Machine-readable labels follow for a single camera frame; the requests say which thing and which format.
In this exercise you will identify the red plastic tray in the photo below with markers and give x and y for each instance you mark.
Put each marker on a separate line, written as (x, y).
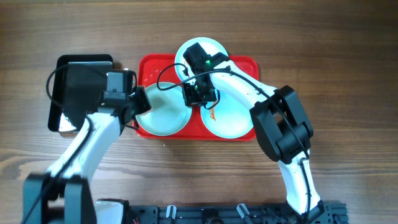
(149, 69)

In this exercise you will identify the light blue plate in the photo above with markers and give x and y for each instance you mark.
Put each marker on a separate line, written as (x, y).
(202, 57)
(229, 119)
(168, 114)

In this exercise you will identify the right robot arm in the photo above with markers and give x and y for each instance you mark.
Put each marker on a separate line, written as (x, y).
(282, 128)

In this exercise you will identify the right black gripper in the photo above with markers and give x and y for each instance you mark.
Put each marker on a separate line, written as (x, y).
(199, 94)

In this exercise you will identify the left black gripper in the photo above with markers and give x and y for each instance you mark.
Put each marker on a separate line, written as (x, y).
(83, 101)

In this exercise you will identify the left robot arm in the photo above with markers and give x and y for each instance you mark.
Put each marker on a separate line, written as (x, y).
(62, 194)

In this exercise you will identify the black rectangular tray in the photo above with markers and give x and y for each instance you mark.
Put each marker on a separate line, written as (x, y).
(78, 84)

